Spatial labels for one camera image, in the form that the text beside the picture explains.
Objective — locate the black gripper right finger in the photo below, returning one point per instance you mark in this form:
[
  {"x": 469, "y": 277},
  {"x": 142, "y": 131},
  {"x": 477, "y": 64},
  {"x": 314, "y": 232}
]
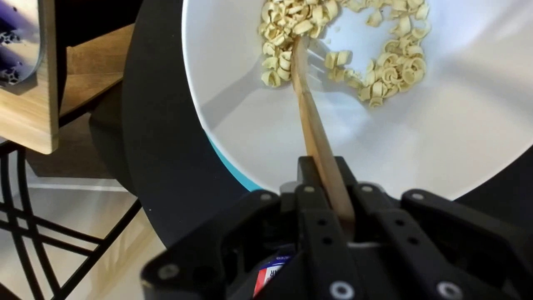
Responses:
[{"x": 434, "y": 244}]

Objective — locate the black round table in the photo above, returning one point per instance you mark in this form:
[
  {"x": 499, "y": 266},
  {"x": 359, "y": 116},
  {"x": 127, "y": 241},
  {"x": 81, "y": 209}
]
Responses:
[{"x": 161, "y": 139}]

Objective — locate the grey aluminum mount plate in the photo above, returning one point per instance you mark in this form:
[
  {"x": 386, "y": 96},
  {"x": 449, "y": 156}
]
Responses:
[{"x": 22, "y": 61}]

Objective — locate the wooden cart top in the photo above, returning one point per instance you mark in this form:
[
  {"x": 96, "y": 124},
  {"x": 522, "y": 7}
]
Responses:
[{"x": 27, "y": 126}]

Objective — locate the wooden stirring spoon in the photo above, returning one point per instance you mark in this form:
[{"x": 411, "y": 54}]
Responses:
[{"x": 317, "y": 134}]

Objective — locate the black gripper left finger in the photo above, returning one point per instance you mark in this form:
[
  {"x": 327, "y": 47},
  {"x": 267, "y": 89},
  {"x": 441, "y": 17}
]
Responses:
[{"x": 261, "y": 244}]

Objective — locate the black metal dining chair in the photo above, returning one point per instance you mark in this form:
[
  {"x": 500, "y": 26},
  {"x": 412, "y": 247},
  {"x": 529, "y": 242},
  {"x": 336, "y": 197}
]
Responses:
[{"x": 86, "y": 264}]

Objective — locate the pile of pasta pieces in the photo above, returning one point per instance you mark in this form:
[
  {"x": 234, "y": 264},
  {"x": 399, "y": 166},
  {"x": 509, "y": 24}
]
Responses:
[{"x": 389, "y": 72}]

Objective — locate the white mixing bowl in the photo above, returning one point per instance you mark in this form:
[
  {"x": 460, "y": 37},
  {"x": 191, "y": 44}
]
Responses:
[{"x": 455, "y": 122}]

